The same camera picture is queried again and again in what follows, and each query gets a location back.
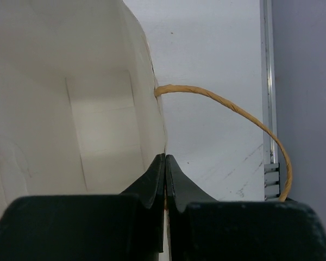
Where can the aluminium table edge strip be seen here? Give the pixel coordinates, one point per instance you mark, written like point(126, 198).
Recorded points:
point(269, 112)

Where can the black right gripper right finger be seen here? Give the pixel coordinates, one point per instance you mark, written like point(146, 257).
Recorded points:
point(203, 228)

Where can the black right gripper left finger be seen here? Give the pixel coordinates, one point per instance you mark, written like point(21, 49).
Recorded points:
point(126, 226)

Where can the brown paper bag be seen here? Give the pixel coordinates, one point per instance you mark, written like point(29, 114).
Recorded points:
point(82, 84)

